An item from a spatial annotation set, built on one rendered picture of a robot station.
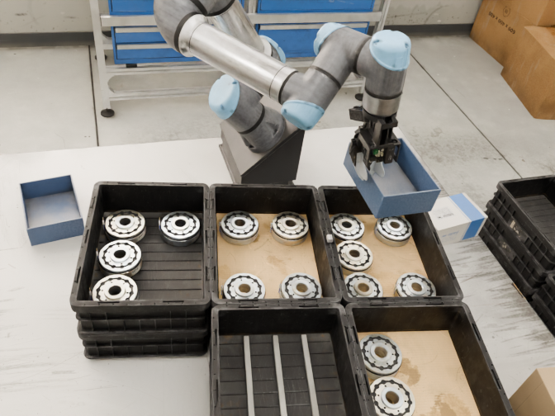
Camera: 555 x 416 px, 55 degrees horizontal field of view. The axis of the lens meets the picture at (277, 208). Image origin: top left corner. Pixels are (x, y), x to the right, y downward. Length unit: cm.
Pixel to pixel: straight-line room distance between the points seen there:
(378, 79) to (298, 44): 232
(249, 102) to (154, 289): 61
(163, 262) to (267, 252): 27
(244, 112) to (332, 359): 74
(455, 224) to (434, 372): 57
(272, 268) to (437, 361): 46
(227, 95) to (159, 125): 173
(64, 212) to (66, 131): 156
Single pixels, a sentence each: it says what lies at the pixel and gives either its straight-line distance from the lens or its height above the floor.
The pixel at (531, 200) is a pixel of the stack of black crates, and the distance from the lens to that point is 251.
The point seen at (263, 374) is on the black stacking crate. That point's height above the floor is 83.
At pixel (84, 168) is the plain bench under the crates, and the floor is 70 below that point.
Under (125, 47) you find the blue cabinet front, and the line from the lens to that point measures 314.
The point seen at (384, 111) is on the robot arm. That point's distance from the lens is 108.
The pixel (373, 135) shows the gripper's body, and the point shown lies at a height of 127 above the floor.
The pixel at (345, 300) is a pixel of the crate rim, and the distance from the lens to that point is 124.
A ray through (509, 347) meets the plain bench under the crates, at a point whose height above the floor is 70.
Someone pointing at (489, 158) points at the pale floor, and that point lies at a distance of 356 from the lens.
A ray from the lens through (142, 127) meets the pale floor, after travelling 324.
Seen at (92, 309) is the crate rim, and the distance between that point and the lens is 122.
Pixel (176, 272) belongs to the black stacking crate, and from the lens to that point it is 137.
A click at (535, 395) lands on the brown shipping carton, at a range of 143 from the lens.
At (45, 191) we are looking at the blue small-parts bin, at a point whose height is 72.
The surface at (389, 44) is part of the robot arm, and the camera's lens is 102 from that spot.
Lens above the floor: 190
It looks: 44 degrees down
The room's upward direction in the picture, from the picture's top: 9 degrees clockwise
